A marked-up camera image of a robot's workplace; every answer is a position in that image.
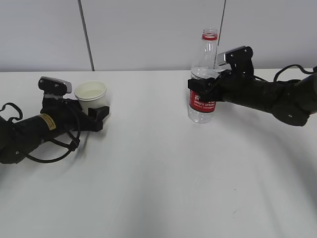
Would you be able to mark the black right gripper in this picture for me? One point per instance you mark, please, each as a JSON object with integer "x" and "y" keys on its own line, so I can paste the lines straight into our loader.
{"x": 213, "y": 89}

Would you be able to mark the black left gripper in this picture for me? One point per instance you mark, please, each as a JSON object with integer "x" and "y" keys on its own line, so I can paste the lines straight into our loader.
{"x": 60, "y": 114}

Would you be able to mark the clear water bottle red label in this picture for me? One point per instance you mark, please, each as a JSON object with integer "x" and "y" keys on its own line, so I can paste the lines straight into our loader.
{"x": 203, "y": 71}

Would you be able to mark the white paper cup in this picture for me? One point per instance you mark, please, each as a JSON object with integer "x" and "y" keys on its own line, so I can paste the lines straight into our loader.
{"x": 91, "y": 94}

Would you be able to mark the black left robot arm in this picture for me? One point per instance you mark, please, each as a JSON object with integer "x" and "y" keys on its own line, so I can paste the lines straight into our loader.
{"x": 19, "y": 137}

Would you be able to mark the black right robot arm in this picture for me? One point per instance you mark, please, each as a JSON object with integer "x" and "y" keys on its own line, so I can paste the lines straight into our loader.
{"x": 291, "y": 102}

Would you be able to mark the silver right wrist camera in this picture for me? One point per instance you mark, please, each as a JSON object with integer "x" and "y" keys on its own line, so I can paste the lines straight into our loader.
{"x": 239, "y": 59}

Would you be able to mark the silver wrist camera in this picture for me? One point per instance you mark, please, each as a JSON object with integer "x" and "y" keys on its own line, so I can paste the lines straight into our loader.
{"x": 239, "y": 59}
{"x": 54, "y": 88}

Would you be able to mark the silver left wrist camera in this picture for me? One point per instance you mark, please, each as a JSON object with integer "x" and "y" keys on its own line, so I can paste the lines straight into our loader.
{"x": 54, "y": 88}

